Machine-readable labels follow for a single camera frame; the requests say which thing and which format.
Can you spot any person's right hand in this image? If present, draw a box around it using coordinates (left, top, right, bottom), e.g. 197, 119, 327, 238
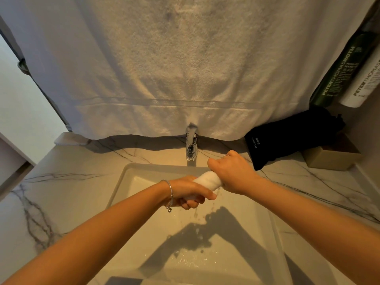
207, 150, 263, 196

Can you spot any person's left hand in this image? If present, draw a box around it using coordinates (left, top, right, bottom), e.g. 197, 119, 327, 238
162, 176, 218, 211

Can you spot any wet white cloth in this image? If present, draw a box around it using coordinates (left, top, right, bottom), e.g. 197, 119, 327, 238
183, 171, 224, 201

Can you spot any person's left forearm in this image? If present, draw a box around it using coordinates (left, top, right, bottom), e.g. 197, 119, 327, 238
0, 180, 173, 285

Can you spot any person's right forearm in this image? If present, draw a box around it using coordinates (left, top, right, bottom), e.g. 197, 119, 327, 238
244, 176, 380, 285

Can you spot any chrome faucet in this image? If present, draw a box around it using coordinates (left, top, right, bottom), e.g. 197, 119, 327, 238
185, 123, 199, 167

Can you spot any white rectangular sink basin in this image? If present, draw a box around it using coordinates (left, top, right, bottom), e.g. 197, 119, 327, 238
88, 163, 294, 285

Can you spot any black fabric pouch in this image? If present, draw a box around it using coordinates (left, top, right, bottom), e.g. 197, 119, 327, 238
244, 106, 347, 171

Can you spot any large white hanging towel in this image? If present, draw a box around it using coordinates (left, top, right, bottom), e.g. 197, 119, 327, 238
0, 0, 378, 142

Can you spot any beige box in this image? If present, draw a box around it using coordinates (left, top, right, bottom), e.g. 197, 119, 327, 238
302, 133, 363, 172

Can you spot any dark green bottle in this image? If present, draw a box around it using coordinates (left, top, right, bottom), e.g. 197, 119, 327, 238
309, 25, 378, 108

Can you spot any white bottle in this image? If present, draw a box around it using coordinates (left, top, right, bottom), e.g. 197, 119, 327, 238
338, 52, 380, 108

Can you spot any silver bracelet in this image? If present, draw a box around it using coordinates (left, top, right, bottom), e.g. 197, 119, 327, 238
161, 179, 174, 213

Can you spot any metal towel ring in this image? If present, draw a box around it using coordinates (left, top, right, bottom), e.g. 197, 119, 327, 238
17, 58, 31, 76

